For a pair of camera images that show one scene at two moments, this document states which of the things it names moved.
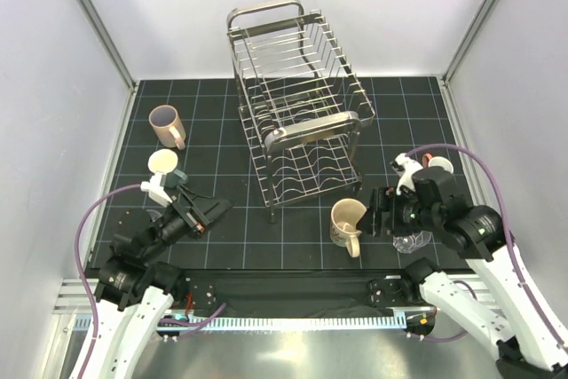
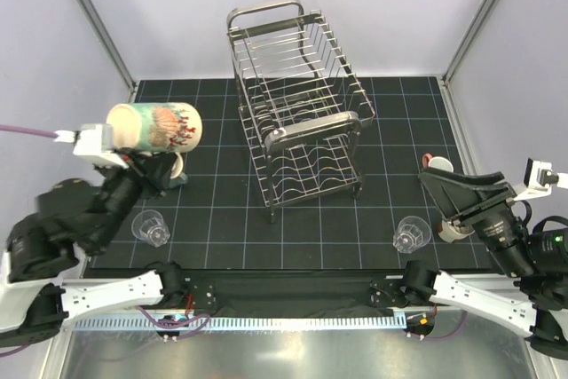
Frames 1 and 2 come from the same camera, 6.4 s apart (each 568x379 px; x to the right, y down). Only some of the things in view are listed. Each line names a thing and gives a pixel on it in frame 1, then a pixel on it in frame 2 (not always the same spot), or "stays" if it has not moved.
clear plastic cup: [406, 243] stays
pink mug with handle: [167, 126] -> [177, 167]
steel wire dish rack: [301, 112] stays
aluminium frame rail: [231, 287] stays
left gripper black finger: [212, 211] -> [156, 167]
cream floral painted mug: [344, 218] -> [158, 127]
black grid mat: [198, 127] stays
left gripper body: [177, 222] -> [123, 191]
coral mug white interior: [429, 161] stays
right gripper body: [408, 216] -> [500, 235]
